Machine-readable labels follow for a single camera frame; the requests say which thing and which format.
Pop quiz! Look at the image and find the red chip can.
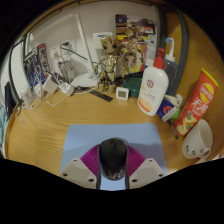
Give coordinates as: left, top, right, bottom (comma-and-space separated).
173, 67, 220, 137

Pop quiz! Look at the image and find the printed figure box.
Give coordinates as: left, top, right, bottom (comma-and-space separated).
114, 13, 158, 75

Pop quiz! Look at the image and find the large white power adapter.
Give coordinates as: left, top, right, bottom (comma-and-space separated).
42, 73, 60, 95

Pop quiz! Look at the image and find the dark green round tin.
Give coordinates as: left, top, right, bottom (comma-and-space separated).
123, 75, 144, 99

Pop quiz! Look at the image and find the small white charger block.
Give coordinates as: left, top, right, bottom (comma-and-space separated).
33, 81, 45, 98

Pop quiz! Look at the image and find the black cable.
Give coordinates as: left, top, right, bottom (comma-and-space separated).
60, 44, 89, 63

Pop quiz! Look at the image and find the white power strip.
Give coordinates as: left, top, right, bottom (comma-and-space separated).
58, 81, 76, 98

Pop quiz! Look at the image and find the grey metal frame post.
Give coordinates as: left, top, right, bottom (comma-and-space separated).
156, 4, 190, 96
7, 39, 26, 112

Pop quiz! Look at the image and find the light blue mouse pad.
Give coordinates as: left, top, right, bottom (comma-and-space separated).
59, 123, 168, 191

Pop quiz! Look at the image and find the white mug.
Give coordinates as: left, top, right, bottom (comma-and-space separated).
181, 118, 214, 160

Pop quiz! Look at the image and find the small white digital clock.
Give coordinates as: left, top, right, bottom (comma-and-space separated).
115, 86, 129, 101

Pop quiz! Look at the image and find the clear plastic cup with lid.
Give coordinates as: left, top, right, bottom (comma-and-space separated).
20, 84, 34, 104

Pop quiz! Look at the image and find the white lotion bottle red cap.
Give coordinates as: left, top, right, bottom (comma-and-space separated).
137, 47, 170, 117

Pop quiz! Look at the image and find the blue robot model kit box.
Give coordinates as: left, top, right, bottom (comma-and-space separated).
23, 43, 51, 96

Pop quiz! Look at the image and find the black hanging bag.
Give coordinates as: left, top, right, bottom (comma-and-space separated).
3, 81, 16, 119

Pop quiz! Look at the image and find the black power adapter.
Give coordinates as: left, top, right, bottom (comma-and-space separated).
53, 71, 68, 87

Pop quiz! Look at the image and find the black computer mouse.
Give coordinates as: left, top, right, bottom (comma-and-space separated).
98, 137, 129, 181

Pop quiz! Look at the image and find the white wall box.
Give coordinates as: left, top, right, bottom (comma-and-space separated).
92, 31, 114, 51

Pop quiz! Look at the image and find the black ruler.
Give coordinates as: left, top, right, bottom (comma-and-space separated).
89, 89, 114, 103

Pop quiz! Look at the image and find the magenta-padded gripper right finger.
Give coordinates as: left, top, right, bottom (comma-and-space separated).
124, 145, 167, 190

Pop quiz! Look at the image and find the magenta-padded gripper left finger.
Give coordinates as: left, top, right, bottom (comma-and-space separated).
60, 143, 103, 190

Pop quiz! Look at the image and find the blue and white tube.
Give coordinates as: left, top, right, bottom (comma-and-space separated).
156, 94, 184, 123

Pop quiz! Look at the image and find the white wall outlet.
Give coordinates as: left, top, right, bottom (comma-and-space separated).
49, 44, 63, 61
59, 39, 77, 54

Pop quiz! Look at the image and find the white looped cable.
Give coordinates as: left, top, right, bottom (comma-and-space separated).
43, 89, 73, 108

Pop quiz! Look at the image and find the stainless steel cup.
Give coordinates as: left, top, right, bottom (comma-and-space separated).
59, 58, 75, 79

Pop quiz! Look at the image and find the clear bottle with white nozzle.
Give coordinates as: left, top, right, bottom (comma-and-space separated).
163, 37, 180, 96

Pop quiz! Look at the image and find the blue checked bedding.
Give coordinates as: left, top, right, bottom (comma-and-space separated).
0, 99, 8, 158

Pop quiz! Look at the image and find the white desk lamp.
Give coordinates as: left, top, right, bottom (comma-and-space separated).
28, 12, 101, 89

